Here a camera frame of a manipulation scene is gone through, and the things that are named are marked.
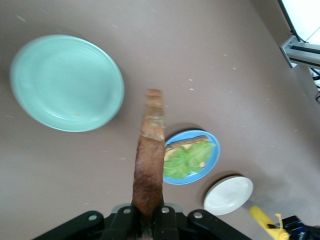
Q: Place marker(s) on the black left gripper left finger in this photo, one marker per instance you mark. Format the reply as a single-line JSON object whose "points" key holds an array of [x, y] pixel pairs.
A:
{"points": [[122, 225]]}

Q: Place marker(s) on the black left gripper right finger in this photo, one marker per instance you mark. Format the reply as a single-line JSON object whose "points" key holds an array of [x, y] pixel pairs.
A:
{"points": [[166, 225]]}

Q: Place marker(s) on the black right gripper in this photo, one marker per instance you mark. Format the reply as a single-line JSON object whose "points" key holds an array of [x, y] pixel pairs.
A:
{"points": [[308, 231]]}

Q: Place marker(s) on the yellow mustard squeeze bottle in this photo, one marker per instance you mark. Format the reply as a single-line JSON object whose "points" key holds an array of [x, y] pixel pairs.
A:
{"points": [[262, 217]]}

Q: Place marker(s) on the green lettuce leaf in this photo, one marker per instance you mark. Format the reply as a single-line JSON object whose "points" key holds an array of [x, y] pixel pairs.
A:
{"points": [[187, 160]]}

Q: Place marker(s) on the beige round plate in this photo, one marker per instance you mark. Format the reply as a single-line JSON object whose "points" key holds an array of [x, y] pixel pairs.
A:
{"points": [[227, 195]]}

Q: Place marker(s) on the blue round plate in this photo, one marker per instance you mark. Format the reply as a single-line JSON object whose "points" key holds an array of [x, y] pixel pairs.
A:
{"points": [[212, 150]]}

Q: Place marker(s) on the mint green round plate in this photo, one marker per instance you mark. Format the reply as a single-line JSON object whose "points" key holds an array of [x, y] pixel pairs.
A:
{"points": [[65, 82]]}

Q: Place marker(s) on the aluminium table edge bracket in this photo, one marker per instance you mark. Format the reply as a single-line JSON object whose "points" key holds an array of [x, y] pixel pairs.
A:
{"points": [[300, 53]]}

